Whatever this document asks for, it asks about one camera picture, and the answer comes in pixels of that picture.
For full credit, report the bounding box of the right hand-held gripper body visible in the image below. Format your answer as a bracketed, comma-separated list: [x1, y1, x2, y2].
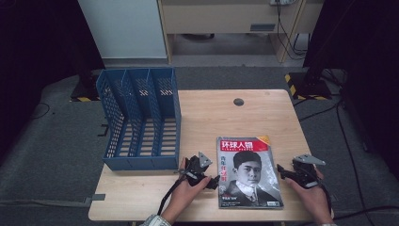
[291, 153, 327, 189]

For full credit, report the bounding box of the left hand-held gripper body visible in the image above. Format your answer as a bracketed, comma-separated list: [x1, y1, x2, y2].
[184, 152, 214, 186]

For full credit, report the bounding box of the magazine with portrait cover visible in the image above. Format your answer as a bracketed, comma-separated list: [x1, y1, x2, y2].
[215, 135, 285, 210]

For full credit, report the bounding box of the blue plastic file rack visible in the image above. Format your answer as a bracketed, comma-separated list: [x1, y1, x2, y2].
[95, 66, 183, 172]

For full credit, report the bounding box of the person's right hand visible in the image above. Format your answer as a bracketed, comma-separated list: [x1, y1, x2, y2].
[285, 168, 334, 226]

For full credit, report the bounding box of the person's left hand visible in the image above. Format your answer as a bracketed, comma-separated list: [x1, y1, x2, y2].
[160, 156, 212, 224]

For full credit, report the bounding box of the black stand base striped edge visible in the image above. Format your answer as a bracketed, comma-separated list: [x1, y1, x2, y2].
[69, 74, 102, 103]
[284, 71, 333, 102]

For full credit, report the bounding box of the grey tape strip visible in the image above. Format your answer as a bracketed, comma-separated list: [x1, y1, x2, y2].
[84, 193, 106, 206]

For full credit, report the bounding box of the black curtain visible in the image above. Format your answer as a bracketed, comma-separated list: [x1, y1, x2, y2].
[302, 0, 399, 180]
[0, 0, 106, 164]

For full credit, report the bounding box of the grey rectangular label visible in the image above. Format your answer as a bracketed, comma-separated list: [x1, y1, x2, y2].
[249, 23, 277, 32]

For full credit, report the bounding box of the light wooden desk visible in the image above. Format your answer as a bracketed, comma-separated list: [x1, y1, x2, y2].
[156, 0, 326, 64]

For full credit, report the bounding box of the white cabinet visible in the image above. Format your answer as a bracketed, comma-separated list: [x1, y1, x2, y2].
[77, 0, 168, 60]

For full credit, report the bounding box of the right hand-held gripper black cable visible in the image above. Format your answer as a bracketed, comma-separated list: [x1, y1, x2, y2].
[316, 175, 334, 218]

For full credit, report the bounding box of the hand-held gripper black cable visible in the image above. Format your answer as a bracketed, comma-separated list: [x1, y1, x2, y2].
[155, 169, 191, 217]
[316, 175, 334, 218]

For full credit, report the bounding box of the left hand-held gripper black cable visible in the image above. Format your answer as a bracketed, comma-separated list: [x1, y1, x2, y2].
[155, 169, 191, 217]

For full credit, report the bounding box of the long black floor cable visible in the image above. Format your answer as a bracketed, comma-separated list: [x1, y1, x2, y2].
[335, 93, 375, 226]

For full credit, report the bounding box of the short black floor cable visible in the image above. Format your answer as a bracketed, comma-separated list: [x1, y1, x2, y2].
[297, 102, 340, 122]

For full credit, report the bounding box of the thick black floor cable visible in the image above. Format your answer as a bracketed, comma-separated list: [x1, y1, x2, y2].
[332, 204, 399, 221]

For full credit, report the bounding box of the black hanging cable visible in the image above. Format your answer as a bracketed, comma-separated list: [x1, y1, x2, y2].
[275, 3, 310, 61]

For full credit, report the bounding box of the thin looped floor cable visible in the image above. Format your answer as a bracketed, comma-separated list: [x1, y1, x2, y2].
[30, 102, 52, 121]

